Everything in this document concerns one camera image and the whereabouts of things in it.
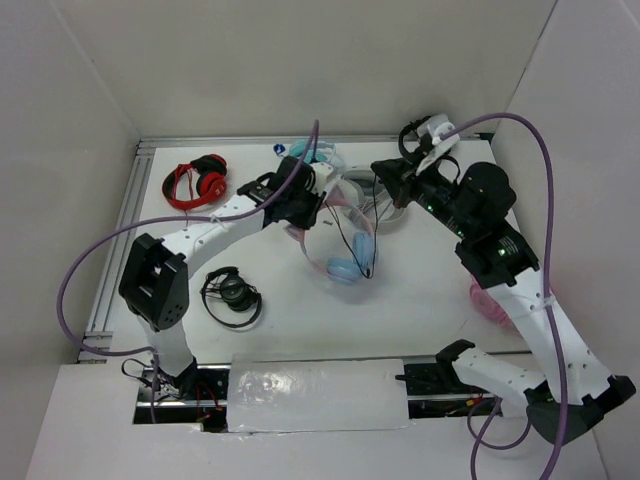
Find small black on-ear headphones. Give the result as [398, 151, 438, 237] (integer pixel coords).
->
[199, 266, 263, 330]

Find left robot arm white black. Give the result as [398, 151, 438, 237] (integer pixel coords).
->
[119, 157, 334, 399]

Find grey white headphones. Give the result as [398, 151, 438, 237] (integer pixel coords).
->
[339, 166, 405, 234]

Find blue pink cat-ear headphones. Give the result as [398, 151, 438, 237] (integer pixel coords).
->
[284, 174, 379, 285]

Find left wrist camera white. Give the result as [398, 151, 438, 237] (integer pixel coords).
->
[309, 162, 336, 195]

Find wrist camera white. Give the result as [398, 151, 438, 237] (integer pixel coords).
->
[309, 162, 336, 195]
[414, 114, 460, 175]

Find white taped cover plate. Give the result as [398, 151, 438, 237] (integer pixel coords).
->
[226, 359, 409, 434]

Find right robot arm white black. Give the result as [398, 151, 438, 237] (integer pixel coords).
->
[371, 159, 636, 442]

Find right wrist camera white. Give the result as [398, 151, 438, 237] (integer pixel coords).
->
[414, 114, 460, 175]

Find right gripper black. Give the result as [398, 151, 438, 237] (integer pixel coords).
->
[370, 145, 474, 238]

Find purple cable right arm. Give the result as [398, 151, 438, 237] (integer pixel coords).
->
[442, 112, 569, 480]

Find black headphones far corner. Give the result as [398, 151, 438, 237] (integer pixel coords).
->
[398, 114, 453, 164]

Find red black headphones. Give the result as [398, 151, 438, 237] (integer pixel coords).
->
[161, 154, 228, 212]

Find teal white headphones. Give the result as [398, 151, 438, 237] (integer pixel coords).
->
[273, 140, 346, 173]

